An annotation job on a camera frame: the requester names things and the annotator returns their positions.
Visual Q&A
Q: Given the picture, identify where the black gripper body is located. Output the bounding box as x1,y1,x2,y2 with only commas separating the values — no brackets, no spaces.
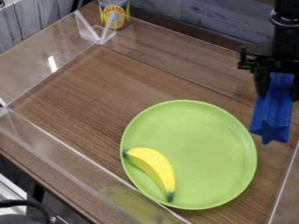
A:
238,45,299,74

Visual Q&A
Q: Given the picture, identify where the yellow toy banana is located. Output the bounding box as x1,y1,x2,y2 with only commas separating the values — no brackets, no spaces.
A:
123,147,176,202

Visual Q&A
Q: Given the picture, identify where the blue star-shaped block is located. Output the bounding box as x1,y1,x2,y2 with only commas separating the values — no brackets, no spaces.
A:
250,73,295,144

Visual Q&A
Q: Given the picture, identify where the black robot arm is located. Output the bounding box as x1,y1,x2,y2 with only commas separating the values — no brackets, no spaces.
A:
238,0,299,102

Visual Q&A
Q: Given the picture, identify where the green plate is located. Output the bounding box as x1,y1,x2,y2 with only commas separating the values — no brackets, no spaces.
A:
120,100,258,210

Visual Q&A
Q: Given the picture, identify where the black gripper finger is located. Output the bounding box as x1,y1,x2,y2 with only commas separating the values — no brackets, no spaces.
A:
254,71,271,98
291,73,299,102

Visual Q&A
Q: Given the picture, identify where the clear acrylic enclosure wall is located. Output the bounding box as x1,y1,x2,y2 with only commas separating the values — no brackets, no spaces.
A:
0,9,299,224

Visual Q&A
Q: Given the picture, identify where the black cable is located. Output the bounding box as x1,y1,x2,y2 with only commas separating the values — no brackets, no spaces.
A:
0,199,52,224

